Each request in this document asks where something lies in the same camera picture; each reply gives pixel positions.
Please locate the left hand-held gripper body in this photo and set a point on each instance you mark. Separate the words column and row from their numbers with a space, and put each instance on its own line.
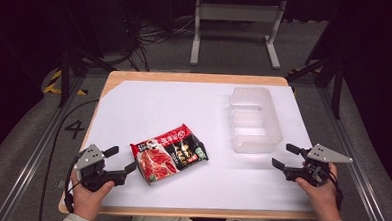
column 91, row 166

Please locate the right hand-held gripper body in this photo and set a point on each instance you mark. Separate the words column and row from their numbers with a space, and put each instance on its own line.
column 315, row 165

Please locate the red and black noodle packet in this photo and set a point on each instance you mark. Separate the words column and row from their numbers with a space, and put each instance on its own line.
column 169, row 153

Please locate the clear plastic storage bin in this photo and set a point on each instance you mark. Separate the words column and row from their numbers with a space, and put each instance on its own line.
column 254, row 121

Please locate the person's left hand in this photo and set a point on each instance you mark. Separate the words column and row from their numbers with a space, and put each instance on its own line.
column 87, row 196

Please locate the person's right hand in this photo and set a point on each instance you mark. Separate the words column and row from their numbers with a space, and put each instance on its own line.
column 320, row 199

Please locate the person's left sleeve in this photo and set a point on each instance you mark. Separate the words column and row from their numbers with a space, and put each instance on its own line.
column 77, row 220

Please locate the white paper sheet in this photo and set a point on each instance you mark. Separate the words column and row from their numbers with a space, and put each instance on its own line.
column 196, row 144

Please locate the black tripod stand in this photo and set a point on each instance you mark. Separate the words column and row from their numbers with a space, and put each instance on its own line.
column 76, row 58
column 329, row 73

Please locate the yellow and black floor tape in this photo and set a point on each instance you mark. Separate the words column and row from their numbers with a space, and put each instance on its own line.
column 59, row 83

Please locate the grey metal stand frame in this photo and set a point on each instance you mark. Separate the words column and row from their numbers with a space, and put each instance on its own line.
column 237, row 29

